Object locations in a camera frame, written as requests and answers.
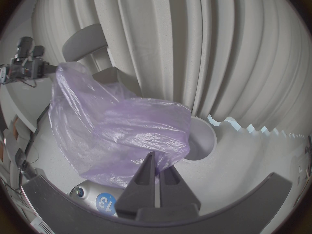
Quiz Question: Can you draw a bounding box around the grey chair with white legs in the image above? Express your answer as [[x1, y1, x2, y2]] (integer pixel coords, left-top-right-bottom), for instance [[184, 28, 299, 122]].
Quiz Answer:
[[62, 23, 122, 85]]

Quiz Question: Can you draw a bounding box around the white curtain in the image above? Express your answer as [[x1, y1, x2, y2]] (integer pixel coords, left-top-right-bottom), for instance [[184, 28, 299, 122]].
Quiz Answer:
[[32, 0, 310, 141]]

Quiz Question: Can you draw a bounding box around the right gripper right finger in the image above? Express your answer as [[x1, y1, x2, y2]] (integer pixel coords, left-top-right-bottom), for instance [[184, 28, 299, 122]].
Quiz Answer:
[[156, 166, 202, 221]]

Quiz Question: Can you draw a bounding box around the white trash bin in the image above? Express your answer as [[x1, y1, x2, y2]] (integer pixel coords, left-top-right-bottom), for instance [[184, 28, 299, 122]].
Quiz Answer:
[[179, 116, 217, 164]]

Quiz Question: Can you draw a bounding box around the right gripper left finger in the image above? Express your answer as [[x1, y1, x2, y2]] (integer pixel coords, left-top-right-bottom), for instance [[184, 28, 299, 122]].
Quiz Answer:
[[115, 152, 156, 220]]

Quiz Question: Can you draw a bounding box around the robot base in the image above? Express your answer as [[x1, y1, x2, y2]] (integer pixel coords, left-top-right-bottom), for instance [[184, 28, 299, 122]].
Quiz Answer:
[[68, 179, 125, 218]]

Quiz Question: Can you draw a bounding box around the purple plastic bag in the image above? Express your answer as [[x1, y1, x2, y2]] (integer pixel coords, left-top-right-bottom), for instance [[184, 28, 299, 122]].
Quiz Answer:
[[48, 62, 192, 189]]

